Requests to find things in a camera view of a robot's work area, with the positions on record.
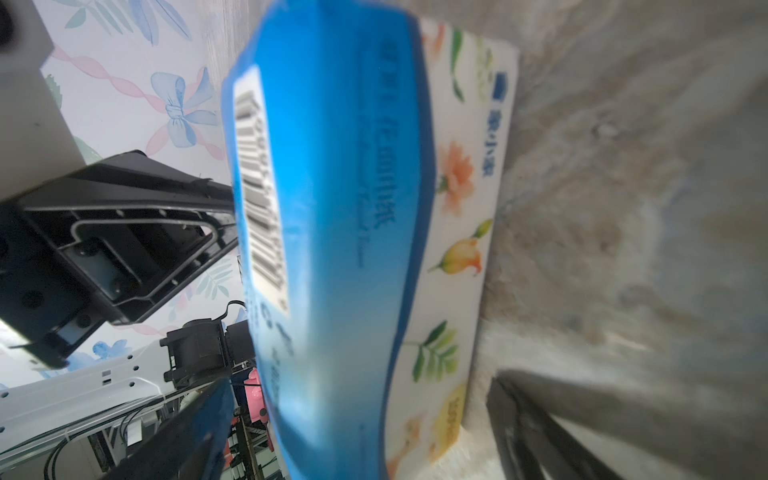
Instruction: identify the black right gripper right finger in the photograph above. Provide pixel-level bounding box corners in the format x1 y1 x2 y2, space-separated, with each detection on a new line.
486 375 621 480

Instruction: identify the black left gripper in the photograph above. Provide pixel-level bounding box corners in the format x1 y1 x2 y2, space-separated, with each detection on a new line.
1 150 237 369

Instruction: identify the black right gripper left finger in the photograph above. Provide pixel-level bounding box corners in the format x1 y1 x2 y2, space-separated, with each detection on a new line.
105 379 234 480

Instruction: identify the blue tissue pack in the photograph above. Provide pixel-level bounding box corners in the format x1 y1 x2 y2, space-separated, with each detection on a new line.
221 1 520 479

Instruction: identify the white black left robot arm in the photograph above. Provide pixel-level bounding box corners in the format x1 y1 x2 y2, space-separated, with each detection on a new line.
1 151 242 469

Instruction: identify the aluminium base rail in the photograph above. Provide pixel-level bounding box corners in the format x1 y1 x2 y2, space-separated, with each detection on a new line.
0 383 283 480

